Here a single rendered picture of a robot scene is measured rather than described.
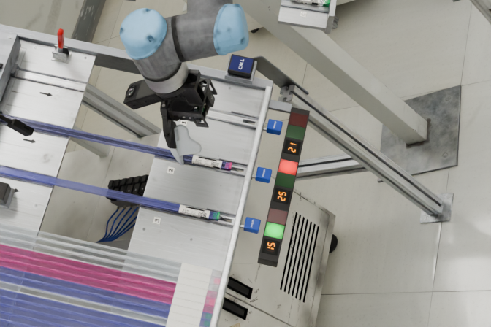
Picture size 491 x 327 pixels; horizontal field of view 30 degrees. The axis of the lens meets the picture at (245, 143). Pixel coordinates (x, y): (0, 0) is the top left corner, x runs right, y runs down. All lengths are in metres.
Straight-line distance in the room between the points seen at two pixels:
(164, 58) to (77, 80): 0.54
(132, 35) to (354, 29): 1.64
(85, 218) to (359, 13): 1.17
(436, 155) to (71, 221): 0.99
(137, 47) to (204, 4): 0.13
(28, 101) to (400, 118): 1.02
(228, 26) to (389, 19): 1.54
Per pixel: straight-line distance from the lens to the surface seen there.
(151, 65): 1.46
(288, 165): 1.88
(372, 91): 2.39
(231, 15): 1.43
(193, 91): 1.55
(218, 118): 1.90
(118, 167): 2.38
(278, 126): 1.89
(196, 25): 1.43
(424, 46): 2.77
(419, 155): 2.56
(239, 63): 1.91
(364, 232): 2.57
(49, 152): 1.90
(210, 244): 1.80
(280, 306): 2.37
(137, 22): 1.44
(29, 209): 1.86
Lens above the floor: 1.90
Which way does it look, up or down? 38 degrees down
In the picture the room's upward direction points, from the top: 56 degrees counter-clockwise
